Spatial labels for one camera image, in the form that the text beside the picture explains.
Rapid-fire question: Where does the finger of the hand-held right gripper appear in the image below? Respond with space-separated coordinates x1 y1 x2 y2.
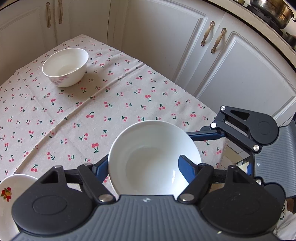
187 105 263 153
246 159 264 186

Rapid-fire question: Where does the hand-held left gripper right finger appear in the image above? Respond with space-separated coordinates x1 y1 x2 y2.
177 155 252 202

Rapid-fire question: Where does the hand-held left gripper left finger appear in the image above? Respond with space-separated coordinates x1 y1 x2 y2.
37 155 116 205

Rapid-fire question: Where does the white bowl pink floral print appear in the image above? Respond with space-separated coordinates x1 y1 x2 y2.
108 120 202 196
42 48 89 88

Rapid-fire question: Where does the white cabinet door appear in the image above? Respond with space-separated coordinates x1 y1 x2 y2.
120 0 223 100
54 0 111 45
194 14 296 123
0 0 57 79

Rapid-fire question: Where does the person's white clothing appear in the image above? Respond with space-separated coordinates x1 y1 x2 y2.
273 199 292 239

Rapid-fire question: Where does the cherry print tablecloth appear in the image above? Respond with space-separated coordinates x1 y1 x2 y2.
0 34 228 200

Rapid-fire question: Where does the beige kitchen countertop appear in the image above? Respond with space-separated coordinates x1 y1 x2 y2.
208 0 296 70

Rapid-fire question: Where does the white plate with fruit print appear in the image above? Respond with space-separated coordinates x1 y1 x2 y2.
0 174 38 241

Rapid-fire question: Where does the black gas stove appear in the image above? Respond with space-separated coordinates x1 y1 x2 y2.
246 2 296 49

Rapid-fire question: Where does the steel cooking pot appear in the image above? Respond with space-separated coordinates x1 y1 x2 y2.
250 0 295 29

